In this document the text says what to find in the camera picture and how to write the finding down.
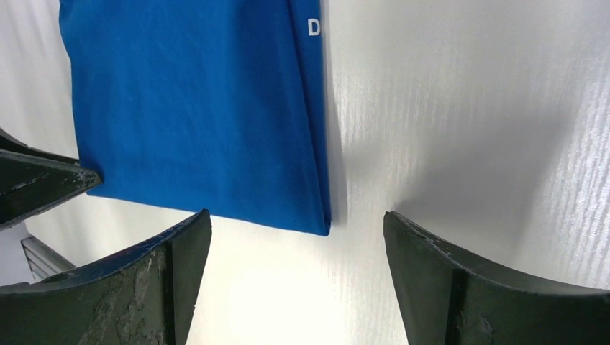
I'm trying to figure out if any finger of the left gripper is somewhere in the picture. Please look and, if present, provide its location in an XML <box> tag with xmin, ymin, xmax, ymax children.
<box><xmin>1</xmin><ymin>130</ymin><xmax>102</xmax><ymax>231</ymax></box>

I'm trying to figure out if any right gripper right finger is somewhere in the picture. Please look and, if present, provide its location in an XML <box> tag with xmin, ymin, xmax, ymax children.
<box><xmin>383</xmin><ymin>211</ymin><xmax>609</xmax><ymax>344</ymax></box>

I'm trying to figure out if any blue printed t-shirt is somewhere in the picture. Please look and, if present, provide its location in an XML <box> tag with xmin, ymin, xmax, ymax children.
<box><xmin>58</xmin><ymin>1</ymin><xmax>332</xmax><ymax>236</ymax></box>

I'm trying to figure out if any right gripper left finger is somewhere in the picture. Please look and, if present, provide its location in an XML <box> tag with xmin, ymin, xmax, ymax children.
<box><xmin>1</xmin><ymin>210</ymin><xmax>212</xmax><ymax>344</ymax></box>

